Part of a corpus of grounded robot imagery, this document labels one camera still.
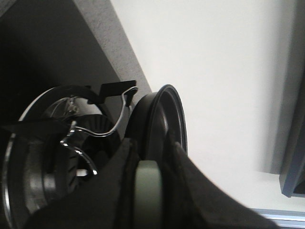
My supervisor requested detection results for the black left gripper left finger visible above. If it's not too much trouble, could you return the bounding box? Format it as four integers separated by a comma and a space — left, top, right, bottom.
25, 138, 138, 229

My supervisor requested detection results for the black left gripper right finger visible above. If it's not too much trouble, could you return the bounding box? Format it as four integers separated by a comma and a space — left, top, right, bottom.
162, 134, 278, 229

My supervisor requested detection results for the black frying pan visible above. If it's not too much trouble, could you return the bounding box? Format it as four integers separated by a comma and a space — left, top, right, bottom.
125, 84, 187, 163

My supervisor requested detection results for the black left gas burner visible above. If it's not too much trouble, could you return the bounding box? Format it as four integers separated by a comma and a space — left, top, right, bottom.
40, 114, 120, 198

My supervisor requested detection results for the black glass gas hob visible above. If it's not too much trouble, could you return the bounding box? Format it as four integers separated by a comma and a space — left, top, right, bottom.
0, 0, 119, 122

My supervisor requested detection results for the chrome wire pan stand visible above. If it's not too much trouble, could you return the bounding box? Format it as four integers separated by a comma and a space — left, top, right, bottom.
60, 86, 138, 175

